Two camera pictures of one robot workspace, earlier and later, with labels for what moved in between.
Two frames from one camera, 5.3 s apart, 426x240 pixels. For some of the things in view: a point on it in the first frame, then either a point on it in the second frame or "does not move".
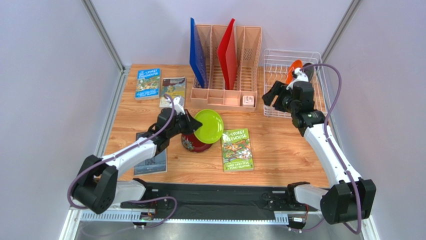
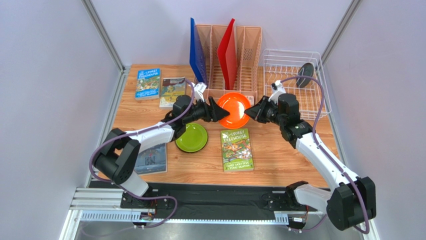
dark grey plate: x=309 y=71 does not move
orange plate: x=295 y=64 to x=236 y=103
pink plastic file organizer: x=214 y=95 does not move
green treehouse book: x=236 y=150 does not move
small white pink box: x=248 y=101 does not move
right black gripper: x=278 y=98 to x=262 y=110
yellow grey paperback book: x=175 y=87 does not move
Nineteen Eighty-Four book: x=158 y=164 does not move
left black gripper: x=192 y=125 to x=217 y=113
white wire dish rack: x=276 y=63 does not move
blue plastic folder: x=197 y=56 does not move
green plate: x=211 y=130 to x=193 y=139
